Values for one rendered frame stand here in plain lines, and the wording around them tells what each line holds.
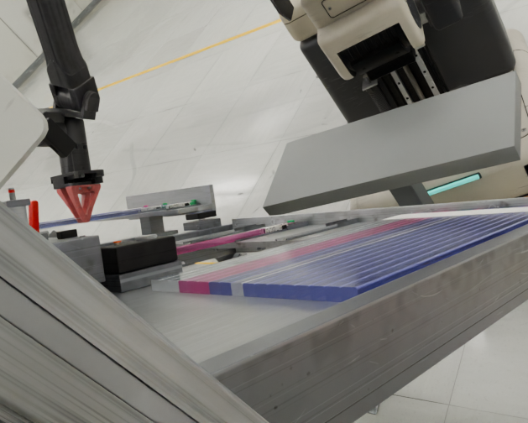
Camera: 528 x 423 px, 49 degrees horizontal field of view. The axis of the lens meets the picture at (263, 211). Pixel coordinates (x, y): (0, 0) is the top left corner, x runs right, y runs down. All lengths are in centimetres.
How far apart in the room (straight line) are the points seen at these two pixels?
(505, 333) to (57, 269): 154
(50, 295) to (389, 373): 25
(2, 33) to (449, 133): 860
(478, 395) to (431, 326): 118
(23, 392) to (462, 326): 36
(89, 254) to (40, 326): 42
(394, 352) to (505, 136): 87
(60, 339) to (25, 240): 3
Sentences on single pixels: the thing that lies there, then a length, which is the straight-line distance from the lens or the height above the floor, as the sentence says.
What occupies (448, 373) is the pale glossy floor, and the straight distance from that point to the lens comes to 165.
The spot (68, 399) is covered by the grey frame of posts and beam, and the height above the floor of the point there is 126.
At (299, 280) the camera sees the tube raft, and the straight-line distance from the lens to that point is 45.
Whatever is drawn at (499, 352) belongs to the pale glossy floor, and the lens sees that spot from 163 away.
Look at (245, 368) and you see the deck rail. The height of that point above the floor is 117.
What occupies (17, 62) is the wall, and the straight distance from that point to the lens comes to 946.
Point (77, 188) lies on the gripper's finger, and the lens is 117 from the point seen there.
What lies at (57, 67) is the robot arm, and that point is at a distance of 116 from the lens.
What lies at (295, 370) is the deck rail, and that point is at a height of 113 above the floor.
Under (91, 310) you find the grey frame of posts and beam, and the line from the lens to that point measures 18.
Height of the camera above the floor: 135
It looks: 32 degrees down
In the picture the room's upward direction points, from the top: 40 degrees counter-clockwise
